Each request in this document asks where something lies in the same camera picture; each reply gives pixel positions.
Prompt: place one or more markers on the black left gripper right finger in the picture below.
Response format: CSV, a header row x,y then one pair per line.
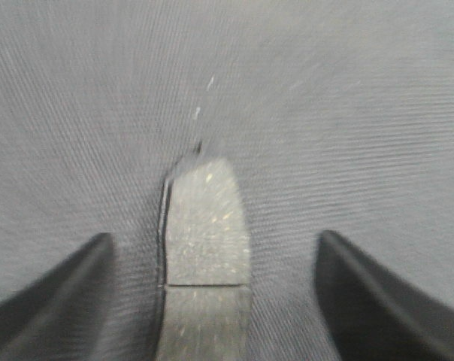
x,y
371,313

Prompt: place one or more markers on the brake pad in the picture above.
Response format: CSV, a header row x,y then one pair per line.
x,y
204,297

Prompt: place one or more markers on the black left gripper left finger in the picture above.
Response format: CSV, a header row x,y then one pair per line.
x,y
61,315

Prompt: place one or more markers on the dark conveyor belt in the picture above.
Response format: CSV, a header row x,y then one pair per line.
x,y
334,114

